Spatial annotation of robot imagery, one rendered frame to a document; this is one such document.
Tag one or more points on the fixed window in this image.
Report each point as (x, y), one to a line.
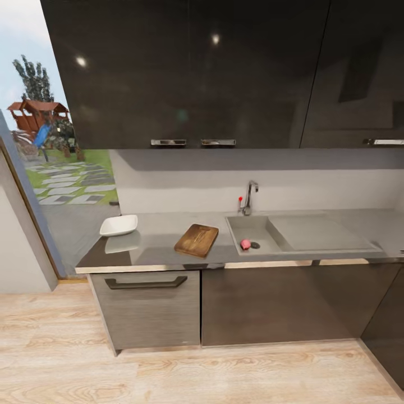
(68, 192)

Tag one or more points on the bowl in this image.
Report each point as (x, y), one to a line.
(119, 226)

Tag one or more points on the vidalia onion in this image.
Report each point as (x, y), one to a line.
(246, 244)

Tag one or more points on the cabinet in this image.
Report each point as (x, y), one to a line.
(357, 98)
(187, 74)

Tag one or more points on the drop in sink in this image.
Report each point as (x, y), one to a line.
(293, 234)

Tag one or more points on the cutting board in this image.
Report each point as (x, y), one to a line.
(197, 240)

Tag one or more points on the dishwasher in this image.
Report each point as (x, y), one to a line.
(150, 309)

